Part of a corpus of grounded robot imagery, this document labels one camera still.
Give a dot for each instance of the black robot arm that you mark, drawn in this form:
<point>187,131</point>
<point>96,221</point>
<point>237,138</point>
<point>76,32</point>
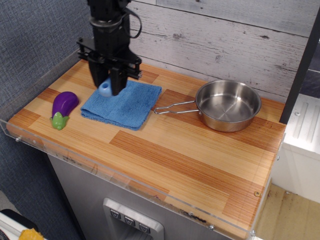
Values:
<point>109,10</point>

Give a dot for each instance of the blue folded cloth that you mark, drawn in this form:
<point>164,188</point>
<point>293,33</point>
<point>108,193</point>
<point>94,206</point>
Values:
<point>129,109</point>

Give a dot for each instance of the purple toy eggplant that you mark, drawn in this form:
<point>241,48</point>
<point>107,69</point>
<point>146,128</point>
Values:
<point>63,104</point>

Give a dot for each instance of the white toy sink unit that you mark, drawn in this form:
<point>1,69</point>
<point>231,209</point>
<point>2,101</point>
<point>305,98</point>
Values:
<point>297,166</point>

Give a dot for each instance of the yellow and black object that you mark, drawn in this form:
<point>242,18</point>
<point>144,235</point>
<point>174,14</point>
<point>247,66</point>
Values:
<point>12,225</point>

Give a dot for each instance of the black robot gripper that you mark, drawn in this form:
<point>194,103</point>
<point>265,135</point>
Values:
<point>108,54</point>

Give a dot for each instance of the silver dispenser button panel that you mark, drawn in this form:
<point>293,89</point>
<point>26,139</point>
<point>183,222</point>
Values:
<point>127,224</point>

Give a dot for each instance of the stainless steel pan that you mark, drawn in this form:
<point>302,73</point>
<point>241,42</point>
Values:
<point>223,105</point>

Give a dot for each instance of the clear acrylic guard rail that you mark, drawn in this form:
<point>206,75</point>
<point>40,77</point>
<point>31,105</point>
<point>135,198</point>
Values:
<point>218,180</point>

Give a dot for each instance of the blue and grey toy spoon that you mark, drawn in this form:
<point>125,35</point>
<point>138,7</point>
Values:
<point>105,88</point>

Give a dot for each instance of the grey toy fridge cabinet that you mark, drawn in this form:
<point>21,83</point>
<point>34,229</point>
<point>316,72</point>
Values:
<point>86,192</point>

